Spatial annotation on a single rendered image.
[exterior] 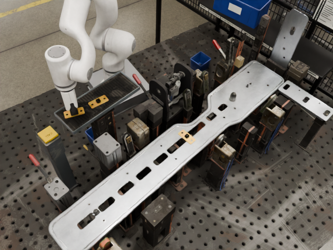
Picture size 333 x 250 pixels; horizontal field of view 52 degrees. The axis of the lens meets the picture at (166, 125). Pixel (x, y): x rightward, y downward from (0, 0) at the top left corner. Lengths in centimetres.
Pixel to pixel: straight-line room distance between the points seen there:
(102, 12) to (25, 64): 200
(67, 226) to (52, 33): 264
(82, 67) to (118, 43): 53
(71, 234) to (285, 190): 110
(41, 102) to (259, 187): 135
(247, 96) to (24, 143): 123
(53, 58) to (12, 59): 238
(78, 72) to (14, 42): 258
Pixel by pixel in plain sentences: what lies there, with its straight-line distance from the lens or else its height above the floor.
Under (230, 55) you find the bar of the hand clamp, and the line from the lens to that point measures 183.
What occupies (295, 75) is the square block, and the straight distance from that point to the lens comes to 197.
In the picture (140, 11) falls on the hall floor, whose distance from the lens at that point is 395.
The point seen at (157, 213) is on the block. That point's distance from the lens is 138.
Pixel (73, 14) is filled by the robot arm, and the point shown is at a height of 157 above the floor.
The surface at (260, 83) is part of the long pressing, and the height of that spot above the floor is 100.
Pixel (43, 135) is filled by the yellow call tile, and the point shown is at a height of 116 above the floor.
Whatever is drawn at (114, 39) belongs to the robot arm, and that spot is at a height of 120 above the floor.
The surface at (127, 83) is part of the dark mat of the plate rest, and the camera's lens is 158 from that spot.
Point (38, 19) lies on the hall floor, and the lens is 400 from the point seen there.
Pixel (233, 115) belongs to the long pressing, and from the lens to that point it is 171.
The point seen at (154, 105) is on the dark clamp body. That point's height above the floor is 108.
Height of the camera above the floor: 232
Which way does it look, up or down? 54 degrees down
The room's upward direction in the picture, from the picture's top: 4 degrees clockwise
